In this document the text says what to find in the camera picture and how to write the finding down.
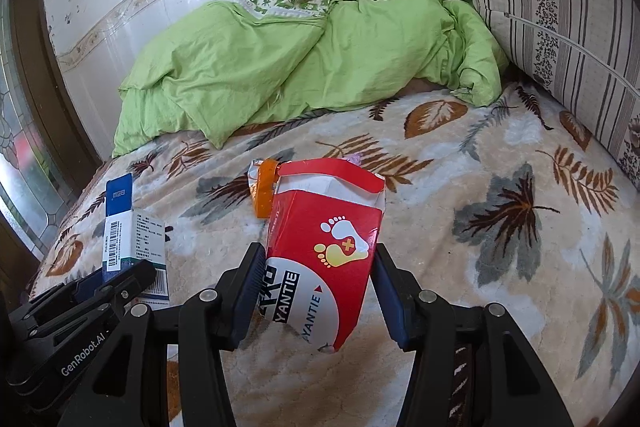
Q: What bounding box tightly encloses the red carton with foot print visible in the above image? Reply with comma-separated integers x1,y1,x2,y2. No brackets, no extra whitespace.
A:
255,158,387,354

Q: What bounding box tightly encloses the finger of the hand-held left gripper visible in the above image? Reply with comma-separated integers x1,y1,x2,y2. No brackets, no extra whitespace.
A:
75,260,159,324
20,271,108,310

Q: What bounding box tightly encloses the plain green quilt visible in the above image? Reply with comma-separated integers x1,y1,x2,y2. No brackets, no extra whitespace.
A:
112,0,510,158

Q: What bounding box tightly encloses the white box with blue flap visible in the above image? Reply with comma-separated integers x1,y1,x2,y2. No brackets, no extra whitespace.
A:
101,173,171,311

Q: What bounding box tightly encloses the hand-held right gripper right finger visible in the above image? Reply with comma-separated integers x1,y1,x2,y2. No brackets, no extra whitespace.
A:
371,243,576,427

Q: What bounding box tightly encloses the striped floral cushion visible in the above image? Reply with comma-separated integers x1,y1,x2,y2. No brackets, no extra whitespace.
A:
472,0,640,192

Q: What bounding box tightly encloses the leaf printed blanket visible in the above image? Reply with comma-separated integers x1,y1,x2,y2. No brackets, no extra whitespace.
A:
25,77,640,427

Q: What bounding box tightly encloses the orange foil wrapper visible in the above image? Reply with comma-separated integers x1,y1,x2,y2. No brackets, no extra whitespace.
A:
248,158,281,219

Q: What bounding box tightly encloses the brown door with stained glass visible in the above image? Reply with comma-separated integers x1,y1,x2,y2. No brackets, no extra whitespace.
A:
0,0,107,300

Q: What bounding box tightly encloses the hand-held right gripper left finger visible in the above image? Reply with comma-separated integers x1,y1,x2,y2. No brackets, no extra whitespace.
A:
57,242,268,427

